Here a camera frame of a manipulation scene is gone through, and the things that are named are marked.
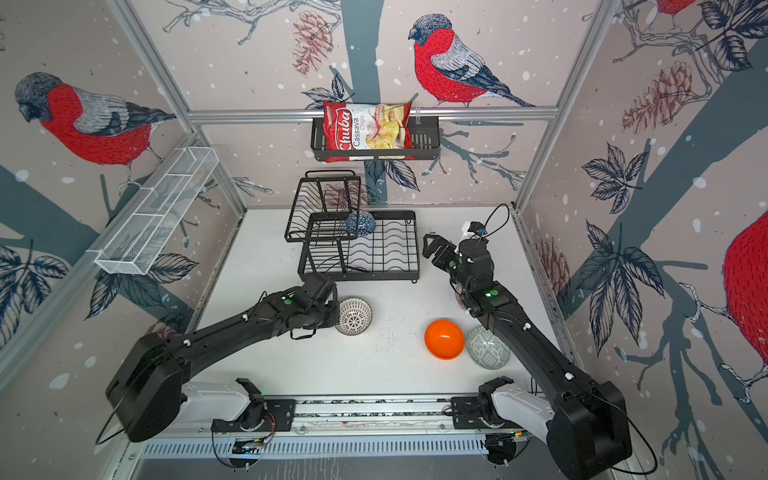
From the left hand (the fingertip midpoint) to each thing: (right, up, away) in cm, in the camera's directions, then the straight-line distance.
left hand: (340, 316), depth 83 cm
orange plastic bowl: (+30, -7, 0) cm, 30 cm away
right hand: (+25, +20, -4) cm, 32 cm away
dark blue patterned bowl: (+3, +27, +27) cm, 39 cm away
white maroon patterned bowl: (+3, -1, +5) cm, 6 cm away
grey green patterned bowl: (+42, -10, 0) cm, 43 cm away
